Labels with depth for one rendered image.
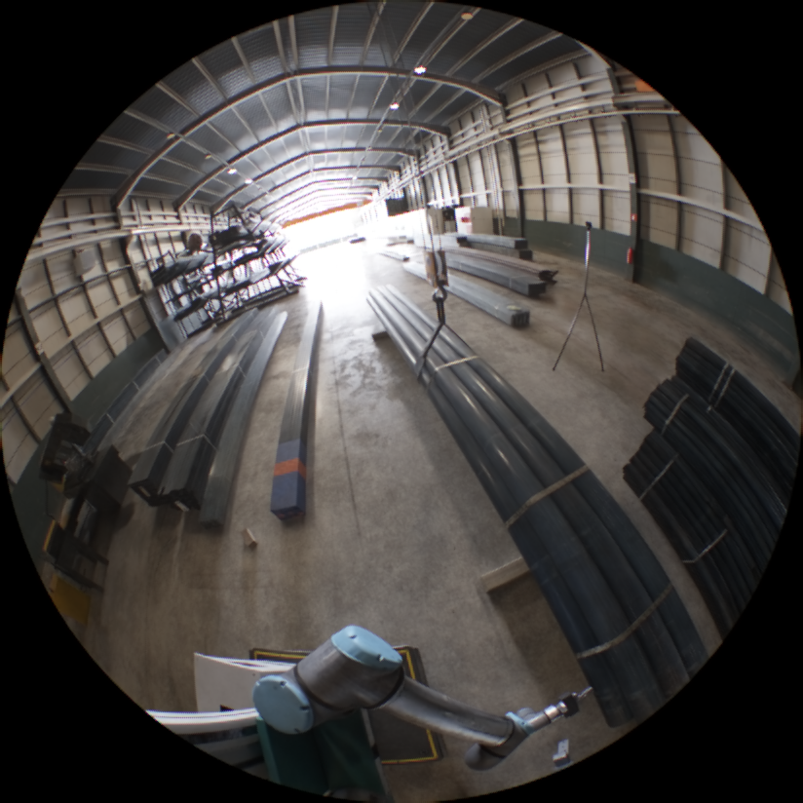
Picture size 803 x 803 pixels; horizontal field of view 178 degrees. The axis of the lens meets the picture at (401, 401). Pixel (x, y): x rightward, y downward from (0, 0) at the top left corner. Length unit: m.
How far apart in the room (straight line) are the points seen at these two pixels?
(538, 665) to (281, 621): 1.60
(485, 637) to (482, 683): 0.30
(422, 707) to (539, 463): 1.23
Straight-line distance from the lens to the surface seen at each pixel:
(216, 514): 2.53
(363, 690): 0.62
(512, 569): 1.64
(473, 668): 1.70
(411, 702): 0.69
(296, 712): 0.65
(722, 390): 2.23
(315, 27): 11.44
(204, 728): 0.71
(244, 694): 1.13
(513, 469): 1.42
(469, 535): 1.78
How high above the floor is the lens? 1.68
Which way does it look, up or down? 39 degrees down
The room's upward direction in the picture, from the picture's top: 13 degrees counter-clockwise
